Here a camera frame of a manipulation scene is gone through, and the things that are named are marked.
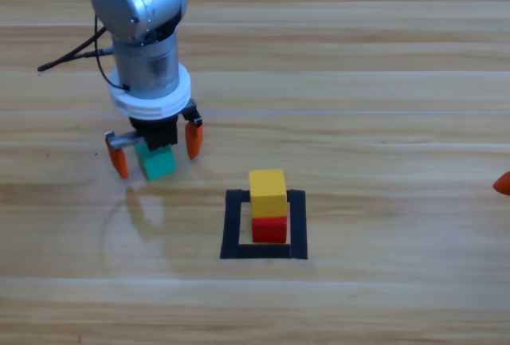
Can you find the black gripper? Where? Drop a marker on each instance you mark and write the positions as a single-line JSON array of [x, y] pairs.
[[157, 132]]

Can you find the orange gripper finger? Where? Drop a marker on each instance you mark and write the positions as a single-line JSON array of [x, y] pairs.
[[504, 185]]

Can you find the green wooden cube block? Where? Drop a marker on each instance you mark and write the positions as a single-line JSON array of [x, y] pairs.
[[159, 165]]

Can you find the yellow wooden cube block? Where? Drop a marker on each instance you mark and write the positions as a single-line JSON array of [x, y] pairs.
[[267, 193]]

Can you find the red wooden cube block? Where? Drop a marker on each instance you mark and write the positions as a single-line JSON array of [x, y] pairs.
[[269, 230]]

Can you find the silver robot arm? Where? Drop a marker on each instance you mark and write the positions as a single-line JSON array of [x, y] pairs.
[[135, 2]]

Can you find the black tape square outline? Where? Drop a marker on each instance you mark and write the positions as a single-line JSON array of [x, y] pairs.
[[231, 237]]

